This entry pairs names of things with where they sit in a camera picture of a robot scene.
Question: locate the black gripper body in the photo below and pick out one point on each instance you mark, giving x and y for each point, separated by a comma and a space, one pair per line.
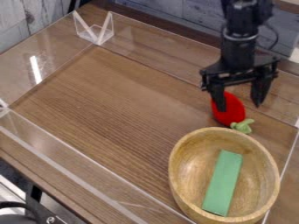
231, 76

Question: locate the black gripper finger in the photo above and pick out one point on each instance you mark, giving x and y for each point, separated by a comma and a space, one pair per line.
216, 92
260, 85

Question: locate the red plush strawberry toy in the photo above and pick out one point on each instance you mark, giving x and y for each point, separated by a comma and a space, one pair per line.
234, 117

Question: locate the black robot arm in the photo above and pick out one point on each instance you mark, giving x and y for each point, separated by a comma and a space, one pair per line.
239, 64

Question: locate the wooden oval bowl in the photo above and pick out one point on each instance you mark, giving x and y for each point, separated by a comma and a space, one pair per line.
191, 167

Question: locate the green rectangular block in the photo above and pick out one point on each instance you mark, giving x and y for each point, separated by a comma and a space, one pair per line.
223, 183

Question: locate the clear acrylic barrier panel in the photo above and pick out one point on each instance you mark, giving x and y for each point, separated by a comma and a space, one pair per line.
102, 154

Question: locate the black table leg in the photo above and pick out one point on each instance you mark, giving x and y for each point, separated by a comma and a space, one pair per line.
34, 196

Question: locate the clear acrylic corner bracket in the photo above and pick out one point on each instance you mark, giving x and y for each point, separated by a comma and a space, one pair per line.
95, 34

